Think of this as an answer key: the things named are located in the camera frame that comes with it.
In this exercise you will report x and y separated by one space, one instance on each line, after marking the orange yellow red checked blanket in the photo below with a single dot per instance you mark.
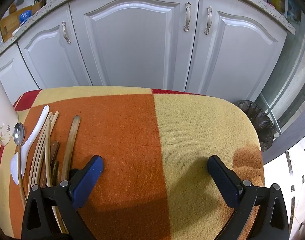
132 142

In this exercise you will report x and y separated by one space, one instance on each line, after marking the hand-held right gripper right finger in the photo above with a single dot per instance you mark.
226 182

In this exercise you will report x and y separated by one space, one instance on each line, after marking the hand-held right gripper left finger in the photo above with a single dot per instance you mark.
88 180

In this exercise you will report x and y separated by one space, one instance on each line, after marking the bundle of bamboo chopsticks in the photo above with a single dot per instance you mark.
38 152

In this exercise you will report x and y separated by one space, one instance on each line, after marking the metal spoon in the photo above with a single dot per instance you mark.
18 132

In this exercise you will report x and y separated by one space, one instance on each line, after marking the glass sliding door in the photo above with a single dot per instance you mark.
287 62

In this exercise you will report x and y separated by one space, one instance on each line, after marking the wooden knife block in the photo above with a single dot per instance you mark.
38 6

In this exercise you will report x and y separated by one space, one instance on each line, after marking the wide bamboo chopstick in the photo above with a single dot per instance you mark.
71 142

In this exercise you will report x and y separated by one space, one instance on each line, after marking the wooden cutting board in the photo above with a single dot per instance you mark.
10 22

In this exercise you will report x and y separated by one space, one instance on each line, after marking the blue white packet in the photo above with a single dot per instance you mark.
25 17

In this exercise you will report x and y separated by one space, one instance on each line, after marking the trash bin with black bag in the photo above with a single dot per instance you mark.
260 122

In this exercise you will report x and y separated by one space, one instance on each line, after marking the floral ceramic utensil holder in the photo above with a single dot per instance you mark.
2 110

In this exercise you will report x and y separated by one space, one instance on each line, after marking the white cabinet door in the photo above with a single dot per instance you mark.
47 55
132 42
237 60
12 75

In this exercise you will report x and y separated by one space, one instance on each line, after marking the white ceramic spoon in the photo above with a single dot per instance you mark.
25 152

